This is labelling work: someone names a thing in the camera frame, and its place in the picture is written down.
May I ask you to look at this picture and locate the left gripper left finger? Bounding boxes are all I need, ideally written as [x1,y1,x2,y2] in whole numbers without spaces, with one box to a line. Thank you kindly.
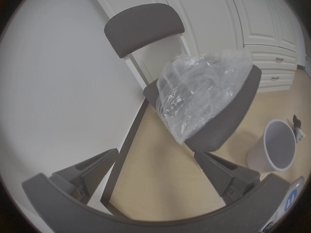
[52,148,119,205]

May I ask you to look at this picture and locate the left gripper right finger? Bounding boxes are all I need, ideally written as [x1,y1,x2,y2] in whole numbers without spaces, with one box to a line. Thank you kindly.
[194,151,261,205]

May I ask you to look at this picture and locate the clear plastic bag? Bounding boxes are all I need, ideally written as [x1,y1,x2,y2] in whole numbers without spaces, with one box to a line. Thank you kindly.
[157,48,253,145]

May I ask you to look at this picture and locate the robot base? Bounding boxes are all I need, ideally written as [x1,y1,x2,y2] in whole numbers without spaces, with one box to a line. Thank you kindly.
[260,176,305,233]

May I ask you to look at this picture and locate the white trash bin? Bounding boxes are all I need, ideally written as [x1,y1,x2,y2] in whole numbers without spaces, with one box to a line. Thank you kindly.
[247,120,297,173]

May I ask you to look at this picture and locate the white chair dark grey cushions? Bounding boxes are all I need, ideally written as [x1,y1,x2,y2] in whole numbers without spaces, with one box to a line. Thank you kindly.
[104,3,262,153]

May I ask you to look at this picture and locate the white wardrobe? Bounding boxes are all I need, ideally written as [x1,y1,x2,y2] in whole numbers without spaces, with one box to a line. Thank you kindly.
[87,0,298,93]

